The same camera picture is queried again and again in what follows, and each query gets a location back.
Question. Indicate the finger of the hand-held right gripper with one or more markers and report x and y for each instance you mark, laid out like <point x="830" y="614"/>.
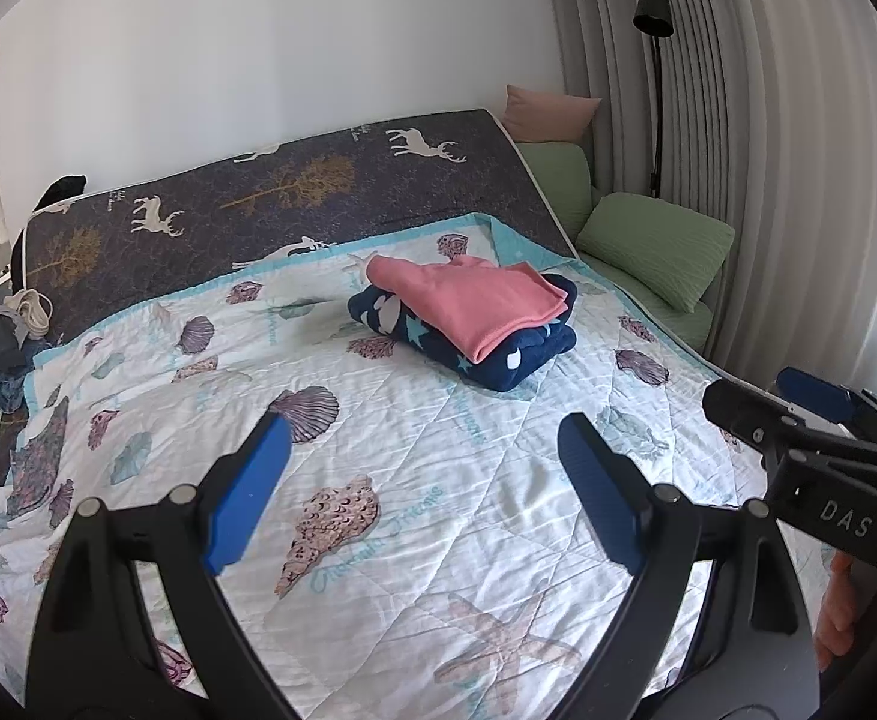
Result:
<point x="821" y="394"/>
<point x="746" y="412"/>

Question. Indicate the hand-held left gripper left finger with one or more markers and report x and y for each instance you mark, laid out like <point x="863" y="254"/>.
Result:
<point x="247" y="495"/>

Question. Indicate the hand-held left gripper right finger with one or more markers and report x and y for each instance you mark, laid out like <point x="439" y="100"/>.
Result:
<point x="603" y="495"/>

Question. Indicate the pink knit sweater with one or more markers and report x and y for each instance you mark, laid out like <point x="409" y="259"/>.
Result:
<point x="476" y="300"/>

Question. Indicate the person's right hand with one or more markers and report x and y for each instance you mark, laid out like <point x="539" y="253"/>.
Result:
<point x="832" y="615"/>

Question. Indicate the navy star print blanket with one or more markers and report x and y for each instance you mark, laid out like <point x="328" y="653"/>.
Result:
<point x="528" y="364"/>

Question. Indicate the seashell print quilt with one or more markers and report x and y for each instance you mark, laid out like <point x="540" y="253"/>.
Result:
<point x="408" y="427"/>

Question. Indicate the green ribbed pillow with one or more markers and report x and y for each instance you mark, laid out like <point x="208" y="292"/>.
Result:
<point x="656" y="247"/>

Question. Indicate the grey pleated curtain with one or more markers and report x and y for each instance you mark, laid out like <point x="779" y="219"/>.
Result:
<point x="783" y="165"/>

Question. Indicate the green back cushion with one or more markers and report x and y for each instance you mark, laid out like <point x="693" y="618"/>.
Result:
<point x="558" y="180"/>

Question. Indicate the dark deer print mattress cover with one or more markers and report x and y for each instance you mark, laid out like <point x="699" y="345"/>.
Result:
<point x="295" y="165"/>

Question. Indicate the pink pillow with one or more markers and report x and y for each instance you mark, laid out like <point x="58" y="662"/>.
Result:
<point x="551" y="116"/>

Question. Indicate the black cloth on headboard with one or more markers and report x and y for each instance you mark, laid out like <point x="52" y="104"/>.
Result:
<point x="67" y="187"/>

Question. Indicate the black floor lamp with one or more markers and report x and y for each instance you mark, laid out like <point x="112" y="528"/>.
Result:
<point x="652" y="11"/>

